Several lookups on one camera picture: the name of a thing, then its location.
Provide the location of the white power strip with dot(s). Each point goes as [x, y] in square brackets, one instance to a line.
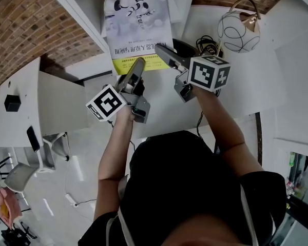
[72, 200]

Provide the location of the white desk with drawers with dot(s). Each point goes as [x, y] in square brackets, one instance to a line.
[246, 86]

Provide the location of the green plastic bottle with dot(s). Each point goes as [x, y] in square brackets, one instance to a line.
[292, 160]

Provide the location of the person's left forearm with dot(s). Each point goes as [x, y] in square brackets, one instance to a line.
[115, 147]

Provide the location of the black metal stand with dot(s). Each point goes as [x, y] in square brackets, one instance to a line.
[12, 236]

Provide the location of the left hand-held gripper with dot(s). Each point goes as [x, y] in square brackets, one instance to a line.
[106, 102]

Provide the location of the white swivel chair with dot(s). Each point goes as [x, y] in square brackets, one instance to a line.
[50, 152]

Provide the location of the robot poster booklet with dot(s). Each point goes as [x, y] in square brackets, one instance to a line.
[138, 29]

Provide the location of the white round lamp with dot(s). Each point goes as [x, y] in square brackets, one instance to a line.
[236, 27]

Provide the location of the pink bag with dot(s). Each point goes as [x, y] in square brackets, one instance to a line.
[7, 209]

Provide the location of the dark framed window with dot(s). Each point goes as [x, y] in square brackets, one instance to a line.
[305, 178]

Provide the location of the person's right forearm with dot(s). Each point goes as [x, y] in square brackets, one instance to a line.
[220, 119]

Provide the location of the black cube box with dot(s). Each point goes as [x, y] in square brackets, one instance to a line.
[12, 103]

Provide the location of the person's black shirt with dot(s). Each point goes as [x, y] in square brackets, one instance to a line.
[182, 188]

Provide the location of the black flat device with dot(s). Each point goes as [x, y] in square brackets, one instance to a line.
[33, 138]

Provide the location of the white shelving unit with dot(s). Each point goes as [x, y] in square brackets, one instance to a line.
[87, 17]

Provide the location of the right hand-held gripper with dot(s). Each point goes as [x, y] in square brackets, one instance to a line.
[208, 73]

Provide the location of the plain white table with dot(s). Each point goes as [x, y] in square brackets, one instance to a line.
[15, 127]

